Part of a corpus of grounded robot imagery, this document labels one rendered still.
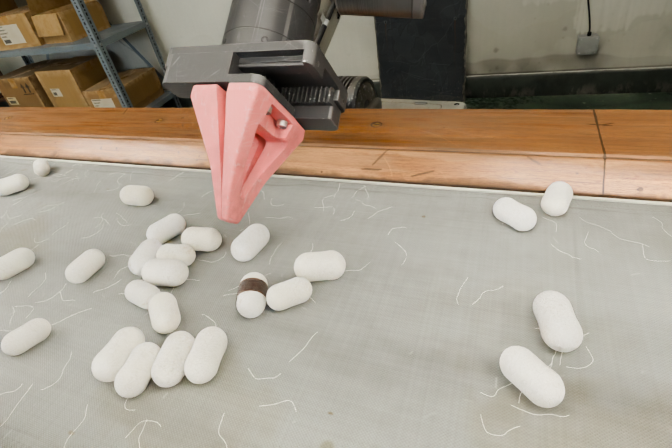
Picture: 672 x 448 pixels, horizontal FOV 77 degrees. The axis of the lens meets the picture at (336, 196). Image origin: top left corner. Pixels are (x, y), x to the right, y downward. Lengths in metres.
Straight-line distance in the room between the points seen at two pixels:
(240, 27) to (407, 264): 0.20
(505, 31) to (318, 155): 1.92
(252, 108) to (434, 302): 0.17
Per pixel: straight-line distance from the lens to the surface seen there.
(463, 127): 0.44
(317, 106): 0.28
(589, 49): 2.33
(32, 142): 0.74
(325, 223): 0.37
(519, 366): 0.25
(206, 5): 2.67
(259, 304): 0.30
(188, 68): 0.28
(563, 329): 0.27
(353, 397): 0.26
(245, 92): 0.24
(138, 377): 0.30
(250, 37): 0.27
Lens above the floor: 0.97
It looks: 35 degrees down
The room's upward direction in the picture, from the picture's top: 11 degrees counter-clockwise
